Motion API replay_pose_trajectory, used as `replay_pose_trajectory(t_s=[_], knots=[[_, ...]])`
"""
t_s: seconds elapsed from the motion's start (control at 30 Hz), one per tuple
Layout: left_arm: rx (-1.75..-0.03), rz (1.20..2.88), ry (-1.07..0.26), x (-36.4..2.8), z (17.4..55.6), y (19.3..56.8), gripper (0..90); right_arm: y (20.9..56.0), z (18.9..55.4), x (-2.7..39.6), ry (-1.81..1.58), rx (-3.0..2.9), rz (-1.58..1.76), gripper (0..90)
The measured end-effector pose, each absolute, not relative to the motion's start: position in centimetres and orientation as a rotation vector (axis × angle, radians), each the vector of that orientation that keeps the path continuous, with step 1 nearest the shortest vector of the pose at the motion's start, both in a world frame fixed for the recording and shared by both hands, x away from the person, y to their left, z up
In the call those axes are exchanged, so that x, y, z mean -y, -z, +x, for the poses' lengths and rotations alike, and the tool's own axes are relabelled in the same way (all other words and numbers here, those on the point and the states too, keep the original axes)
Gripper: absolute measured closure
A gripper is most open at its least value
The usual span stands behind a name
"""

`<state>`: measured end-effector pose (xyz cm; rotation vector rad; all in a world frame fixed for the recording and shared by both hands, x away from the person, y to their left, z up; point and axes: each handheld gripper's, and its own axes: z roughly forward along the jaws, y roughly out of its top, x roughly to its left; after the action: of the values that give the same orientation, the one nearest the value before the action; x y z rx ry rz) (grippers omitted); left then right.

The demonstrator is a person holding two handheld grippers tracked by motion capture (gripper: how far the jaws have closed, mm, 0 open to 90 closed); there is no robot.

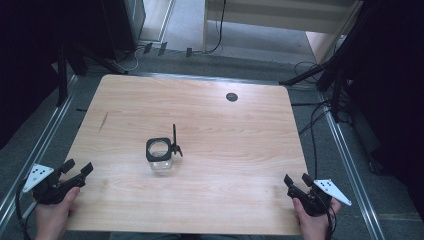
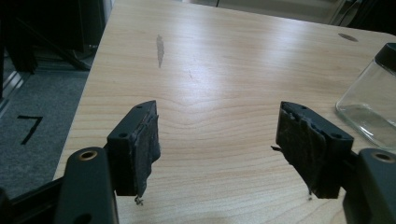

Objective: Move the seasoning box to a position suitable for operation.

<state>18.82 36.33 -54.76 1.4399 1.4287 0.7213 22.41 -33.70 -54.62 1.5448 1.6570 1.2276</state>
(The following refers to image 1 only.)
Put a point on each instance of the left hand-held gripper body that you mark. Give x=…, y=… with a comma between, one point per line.
x=46, y=190

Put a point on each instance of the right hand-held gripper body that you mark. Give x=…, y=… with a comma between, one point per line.
x=320, y=196

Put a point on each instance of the clear jar with black lid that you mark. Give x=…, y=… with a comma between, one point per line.
x=160, y=153

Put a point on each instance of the person's left hand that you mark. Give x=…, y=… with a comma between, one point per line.
x=55, y=216

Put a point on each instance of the person's right hand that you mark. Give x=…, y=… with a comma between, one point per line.
x=313, y=225

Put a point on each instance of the black stand leg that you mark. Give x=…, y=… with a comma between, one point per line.
x=100, y=61
x=62, y=76

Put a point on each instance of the dark round table grommet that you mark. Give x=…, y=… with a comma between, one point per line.
x=231, y=97

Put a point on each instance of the black tripod stand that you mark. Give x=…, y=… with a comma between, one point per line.
x=328, y=71

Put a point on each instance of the dark cabinet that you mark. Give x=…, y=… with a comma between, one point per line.
x=123, y=23

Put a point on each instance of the aluminium floor rail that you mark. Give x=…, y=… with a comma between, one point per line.
x=36, y=150
x=353, y=166

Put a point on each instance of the white furniture frame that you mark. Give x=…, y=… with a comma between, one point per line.
x=266, y=15

